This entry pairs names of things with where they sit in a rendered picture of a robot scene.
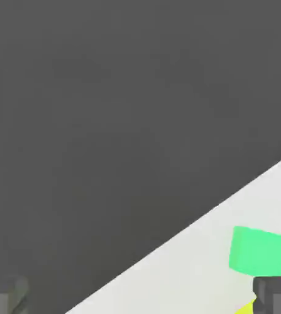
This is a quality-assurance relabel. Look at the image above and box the small yellow cube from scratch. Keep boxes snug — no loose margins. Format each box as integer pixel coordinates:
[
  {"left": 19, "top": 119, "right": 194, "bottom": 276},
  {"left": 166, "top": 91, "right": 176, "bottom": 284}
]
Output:
[{"left": 234, "top": 298, "right": 257, "bottom": 314}]

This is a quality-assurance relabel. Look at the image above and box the small green cube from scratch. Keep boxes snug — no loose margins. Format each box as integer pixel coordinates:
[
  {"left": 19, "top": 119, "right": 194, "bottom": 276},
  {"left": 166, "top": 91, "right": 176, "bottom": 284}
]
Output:
[{"left": 228, "top": 225, "right": 281, "bottom": 278}]

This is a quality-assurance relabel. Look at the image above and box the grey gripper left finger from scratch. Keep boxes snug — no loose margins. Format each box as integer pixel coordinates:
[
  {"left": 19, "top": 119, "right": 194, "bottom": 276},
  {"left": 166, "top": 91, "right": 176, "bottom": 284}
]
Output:
[{"left": 0, "top": 275, "right": 30, "bottom": 314}]

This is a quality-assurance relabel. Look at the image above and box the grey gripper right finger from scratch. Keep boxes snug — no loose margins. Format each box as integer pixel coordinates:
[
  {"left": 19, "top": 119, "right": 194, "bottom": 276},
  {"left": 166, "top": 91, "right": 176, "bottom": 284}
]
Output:
[{"left": 252, "top": 275, "right": 281, "bottom": 314}]

